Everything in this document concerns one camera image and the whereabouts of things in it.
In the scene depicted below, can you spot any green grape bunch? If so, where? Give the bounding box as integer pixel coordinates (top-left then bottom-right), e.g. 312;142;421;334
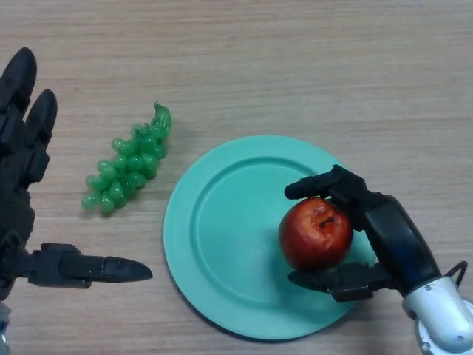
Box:
81;101;173;215

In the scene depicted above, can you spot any red apple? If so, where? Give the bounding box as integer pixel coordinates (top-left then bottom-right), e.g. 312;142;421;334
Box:
278;197;355;271

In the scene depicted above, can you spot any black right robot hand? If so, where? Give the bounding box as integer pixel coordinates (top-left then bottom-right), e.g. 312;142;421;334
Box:
284;164;443;303

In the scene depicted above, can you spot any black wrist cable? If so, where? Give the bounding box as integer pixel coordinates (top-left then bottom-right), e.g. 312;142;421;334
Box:
443;260;469;288

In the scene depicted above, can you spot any green round plate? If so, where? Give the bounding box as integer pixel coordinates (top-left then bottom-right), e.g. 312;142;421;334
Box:
163;135;375;341

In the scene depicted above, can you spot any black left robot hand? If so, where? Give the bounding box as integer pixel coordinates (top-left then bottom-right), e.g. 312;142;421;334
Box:
0;47;154;301

